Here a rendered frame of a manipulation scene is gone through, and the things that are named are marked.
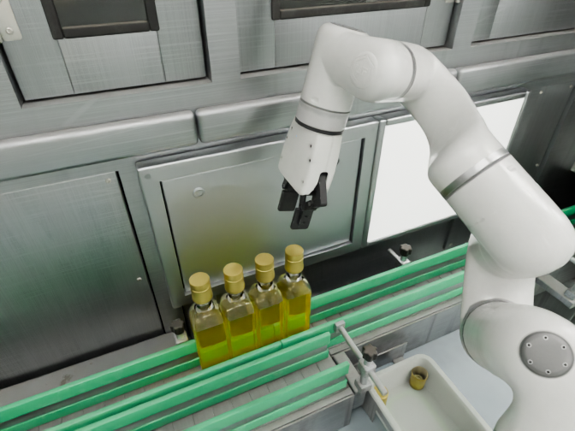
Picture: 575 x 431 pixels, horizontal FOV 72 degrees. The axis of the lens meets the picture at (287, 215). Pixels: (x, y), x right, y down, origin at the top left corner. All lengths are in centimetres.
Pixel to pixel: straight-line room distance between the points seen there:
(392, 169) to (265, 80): 37
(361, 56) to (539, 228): 27
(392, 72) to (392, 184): 49
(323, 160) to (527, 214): 27
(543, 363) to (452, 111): 31
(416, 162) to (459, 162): 50
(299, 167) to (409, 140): 38
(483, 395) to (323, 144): 76
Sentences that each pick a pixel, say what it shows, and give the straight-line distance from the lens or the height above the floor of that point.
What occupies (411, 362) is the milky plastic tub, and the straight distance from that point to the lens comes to 100.
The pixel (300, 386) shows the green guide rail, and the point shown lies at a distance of 78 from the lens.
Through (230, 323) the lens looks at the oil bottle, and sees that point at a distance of 75.
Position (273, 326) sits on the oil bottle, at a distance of 80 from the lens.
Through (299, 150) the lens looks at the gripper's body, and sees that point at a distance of 60.
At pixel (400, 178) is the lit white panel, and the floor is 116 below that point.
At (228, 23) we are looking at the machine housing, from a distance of 67.
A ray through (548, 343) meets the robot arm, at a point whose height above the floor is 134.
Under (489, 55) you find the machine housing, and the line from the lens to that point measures 102.
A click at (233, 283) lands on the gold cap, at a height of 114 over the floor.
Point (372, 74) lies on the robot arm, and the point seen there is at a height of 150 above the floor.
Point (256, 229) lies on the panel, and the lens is 82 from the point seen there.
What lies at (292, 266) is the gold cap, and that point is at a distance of 73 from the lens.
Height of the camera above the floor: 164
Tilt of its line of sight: 37 degrees down
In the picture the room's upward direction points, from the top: straight up
